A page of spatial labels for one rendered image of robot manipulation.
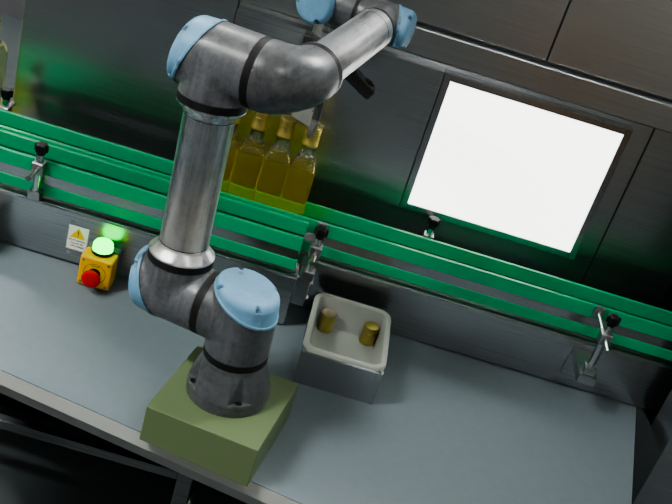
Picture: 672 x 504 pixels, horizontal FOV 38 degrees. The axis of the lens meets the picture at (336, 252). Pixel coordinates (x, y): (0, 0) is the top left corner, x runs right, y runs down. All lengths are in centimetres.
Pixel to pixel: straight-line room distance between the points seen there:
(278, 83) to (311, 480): 72
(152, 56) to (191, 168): 72
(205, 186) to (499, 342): 90
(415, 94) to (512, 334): 58
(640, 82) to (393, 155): 56
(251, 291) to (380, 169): 69
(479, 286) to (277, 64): 89
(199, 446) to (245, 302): 27
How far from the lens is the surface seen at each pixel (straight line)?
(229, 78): 152
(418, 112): 220
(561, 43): 220
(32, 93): 242
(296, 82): 151
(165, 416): 174
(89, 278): 209
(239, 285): 167
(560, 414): 224
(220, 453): 174
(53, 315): 205
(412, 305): 221
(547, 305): 224
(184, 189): 163
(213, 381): 173
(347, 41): 166
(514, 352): 228
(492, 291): 221
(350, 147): 224
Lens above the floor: 195
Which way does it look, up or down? 29 degrees down
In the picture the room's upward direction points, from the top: 18 degrees clockwise
